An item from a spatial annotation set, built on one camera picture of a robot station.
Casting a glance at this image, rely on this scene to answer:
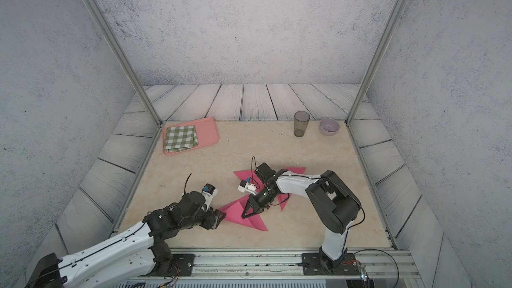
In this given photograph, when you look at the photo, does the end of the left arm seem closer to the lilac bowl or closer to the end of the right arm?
the end of the right arm

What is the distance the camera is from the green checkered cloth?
43.3 inches

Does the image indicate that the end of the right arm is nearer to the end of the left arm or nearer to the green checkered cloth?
the end of the left arm

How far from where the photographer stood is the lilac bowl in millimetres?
1125

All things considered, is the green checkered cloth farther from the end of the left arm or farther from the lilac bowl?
the lilac bowl

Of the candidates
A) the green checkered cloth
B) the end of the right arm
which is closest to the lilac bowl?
the end of the right arm

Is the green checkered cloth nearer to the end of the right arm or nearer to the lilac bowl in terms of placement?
the end of the right arm

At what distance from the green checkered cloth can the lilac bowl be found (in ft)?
2.33
